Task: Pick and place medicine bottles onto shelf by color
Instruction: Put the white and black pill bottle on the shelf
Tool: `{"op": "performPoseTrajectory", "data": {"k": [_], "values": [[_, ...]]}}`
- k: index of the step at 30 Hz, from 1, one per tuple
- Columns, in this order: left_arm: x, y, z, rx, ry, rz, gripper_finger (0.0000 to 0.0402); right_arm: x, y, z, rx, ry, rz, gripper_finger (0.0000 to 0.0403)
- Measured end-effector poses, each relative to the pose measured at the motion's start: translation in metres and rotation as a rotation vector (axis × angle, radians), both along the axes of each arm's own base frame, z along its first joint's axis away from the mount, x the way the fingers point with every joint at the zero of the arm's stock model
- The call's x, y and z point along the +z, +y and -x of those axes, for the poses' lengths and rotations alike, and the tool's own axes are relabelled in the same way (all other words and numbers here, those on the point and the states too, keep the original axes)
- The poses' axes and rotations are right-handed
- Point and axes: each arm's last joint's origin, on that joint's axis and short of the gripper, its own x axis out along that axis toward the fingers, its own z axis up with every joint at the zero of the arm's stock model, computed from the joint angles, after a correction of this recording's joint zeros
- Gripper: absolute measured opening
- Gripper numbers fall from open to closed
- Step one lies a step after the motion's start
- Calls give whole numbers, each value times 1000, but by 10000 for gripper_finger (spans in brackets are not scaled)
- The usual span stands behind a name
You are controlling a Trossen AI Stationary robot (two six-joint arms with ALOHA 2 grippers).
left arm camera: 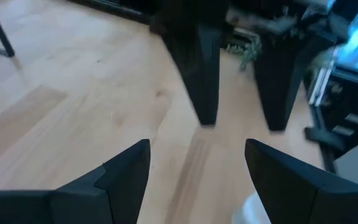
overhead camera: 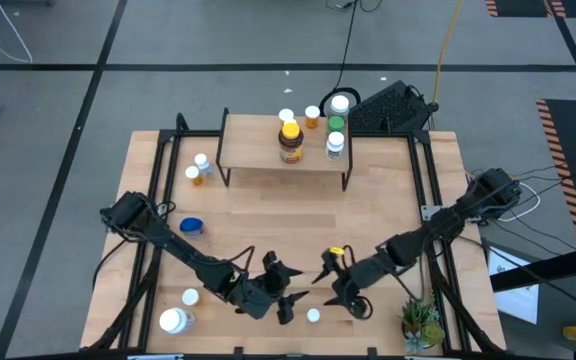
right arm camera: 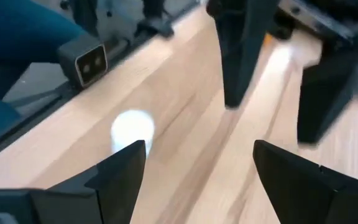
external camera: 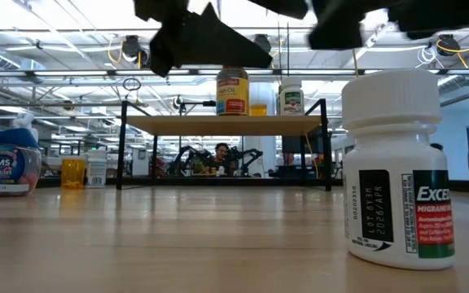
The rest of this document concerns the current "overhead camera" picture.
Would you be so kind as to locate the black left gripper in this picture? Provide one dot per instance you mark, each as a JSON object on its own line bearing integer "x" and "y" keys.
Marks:
{"x": 268, "y": 295}

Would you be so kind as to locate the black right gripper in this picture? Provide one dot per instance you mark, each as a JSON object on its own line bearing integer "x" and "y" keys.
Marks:
{"x": 353, "y": 285}

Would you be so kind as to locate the small white Excedrin bottle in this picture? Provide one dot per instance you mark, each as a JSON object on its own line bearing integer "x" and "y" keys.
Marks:
{"x": 313, "y": 315}

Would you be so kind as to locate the orange pill vial white cap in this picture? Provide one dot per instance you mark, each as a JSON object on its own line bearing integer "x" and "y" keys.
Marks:
{"x": 292, "y": 121}
{"x": 193, "y": 172}
{"x": 312, "y": 111}
{"x": 190, "y": 297}

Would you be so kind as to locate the Tums bottle blue cap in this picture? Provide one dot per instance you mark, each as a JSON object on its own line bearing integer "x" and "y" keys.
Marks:
{"x": 191, "y": 226}

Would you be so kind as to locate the large white bottle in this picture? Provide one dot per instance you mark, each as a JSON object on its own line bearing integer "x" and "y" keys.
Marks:
{"x": 173, "y": 321}

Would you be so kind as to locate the brown bottle yellow cap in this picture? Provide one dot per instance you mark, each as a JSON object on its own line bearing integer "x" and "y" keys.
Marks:
{"x": 290, "y": 150}

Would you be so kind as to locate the white aspirin bottle green label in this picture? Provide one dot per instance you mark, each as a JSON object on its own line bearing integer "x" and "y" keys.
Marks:
{"x": 335, "y": 140}

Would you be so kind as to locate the pink bottle white cap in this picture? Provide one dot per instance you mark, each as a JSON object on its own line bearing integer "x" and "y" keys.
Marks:
{"x": 286, "y": 114}

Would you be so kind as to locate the clear bottle white cap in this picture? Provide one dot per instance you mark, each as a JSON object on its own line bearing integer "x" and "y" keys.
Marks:
{"x": 340, "y": 103}

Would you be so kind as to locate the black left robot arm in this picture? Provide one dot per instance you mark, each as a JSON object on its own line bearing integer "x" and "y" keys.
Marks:
{"x": 168, "y": 240}

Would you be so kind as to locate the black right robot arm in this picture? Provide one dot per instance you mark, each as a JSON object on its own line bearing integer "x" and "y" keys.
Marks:
{"x": 443, "y": 225}

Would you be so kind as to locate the wooden shelf black legs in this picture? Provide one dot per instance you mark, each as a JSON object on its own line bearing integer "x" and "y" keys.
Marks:
{"x": 253, "y": 145}

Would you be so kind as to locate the succulent plant in pot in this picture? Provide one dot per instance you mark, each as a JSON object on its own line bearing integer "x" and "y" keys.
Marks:
{"x": 420, "y": 320}

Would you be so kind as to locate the white paper sheet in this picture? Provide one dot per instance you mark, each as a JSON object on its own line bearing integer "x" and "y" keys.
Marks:
{"x": 515, "y": 300}

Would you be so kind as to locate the black beam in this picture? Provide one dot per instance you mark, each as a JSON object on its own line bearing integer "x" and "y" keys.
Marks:
{"x": 548, "y": 270}

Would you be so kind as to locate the black metal rig frame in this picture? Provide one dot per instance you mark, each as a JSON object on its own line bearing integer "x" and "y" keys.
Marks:
{"x": 208, "y": 133}

